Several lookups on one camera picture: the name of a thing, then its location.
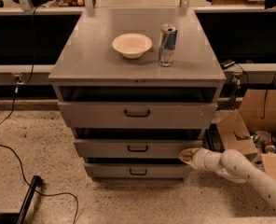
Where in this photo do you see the grey metal drawer cabinet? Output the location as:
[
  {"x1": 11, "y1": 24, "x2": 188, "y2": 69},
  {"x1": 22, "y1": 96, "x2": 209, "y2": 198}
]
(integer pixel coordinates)
[{"x1": 48, "y1": 7, "x2": 228, "y2": 182}]

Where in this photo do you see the black floor cable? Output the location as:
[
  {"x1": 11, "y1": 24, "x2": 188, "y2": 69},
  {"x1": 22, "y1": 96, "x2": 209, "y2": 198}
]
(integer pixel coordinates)
[{"x1": 0, "y1": 143, "x2": 80, "y2": 224}]

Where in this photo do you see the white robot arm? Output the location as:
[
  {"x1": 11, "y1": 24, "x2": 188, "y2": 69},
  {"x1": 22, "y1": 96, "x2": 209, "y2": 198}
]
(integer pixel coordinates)
[{"x1": 179, "y1": 147, "x2": 276, "y2": 210}]

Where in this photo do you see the brown cardboard box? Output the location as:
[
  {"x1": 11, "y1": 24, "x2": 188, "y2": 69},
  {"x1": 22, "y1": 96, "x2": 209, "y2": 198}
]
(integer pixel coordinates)
[{"x1": 216, "y1": 89, "x2": 276, "y2": 188}]

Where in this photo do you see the white paper bowl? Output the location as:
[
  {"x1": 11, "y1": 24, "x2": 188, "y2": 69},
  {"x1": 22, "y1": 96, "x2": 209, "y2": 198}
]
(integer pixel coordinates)
[{"x1": 112, "y1": 34, "x2": 152, "y2": 59}]

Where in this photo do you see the black metal floor bar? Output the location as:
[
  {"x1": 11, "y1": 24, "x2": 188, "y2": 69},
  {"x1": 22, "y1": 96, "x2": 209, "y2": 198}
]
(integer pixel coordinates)
[{"x1": 0, "y1": 175, "x2": 43, "y2": 224}]

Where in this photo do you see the grey top drawer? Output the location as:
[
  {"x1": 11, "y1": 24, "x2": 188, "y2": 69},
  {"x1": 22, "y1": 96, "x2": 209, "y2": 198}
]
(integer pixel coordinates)
[{"x1": 58, "y1": 102, "x2": 216, "y2": 129}]

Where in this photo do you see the silver blue drink can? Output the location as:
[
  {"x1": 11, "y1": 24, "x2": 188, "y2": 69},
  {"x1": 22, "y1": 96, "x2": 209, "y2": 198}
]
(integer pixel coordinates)
[{"x1": 159, "y1": 23, "x2": 177, "y2": 67}]

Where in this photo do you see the red can in box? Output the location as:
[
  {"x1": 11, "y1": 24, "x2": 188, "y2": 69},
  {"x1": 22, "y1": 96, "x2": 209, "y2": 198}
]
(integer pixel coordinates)
[{"x1": 261, "y1": 140, "x2": 276, "y2": 154}]

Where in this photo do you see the grey bottom drawer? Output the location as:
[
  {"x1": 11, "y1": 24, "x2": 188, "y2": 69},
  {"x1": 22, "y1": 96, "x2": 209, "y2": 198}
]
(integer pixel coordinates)
[{"x1": 84, "y1": 158, "x2": 191, "y2": 179}]

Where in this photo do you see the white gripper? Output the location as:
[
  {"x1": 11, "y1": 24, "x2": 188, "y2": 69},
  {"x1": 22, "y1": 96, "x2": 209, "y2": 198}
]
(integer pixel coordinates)
[{"x1": 179, "y1": 147, "x2": 225, "y2": 174}]

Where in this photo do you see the black hanging cable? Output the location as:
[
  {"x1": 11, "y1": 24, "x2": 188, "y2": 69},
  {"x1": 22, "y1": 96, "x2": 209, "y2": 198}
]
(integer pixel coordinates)
[{"x1": 0, "y1": 5, "x2": 47, "y2": 139}]

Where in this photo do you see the small black device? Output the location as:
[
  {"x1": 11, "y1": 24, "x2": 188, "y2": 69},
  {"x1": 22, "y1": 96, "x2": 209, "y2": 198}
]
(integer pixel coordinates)
[{"x1": 220, "y1": 60, "x2": 235, "y2": 70}]

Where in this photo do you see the grey drawer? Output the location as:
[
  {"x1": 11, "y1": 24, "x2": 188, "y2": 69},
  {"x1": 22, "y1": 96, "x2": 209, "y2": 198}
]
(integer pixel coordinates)
[
  {"x1": 84, "y1": 158, "x2": 191, "y2": 179},
  {"x1": 74, "y1": 129, "x2": 202, "y2": 159},
  {"x1": 58, "y1": 102, "x2": 216, "y2": 129}
]

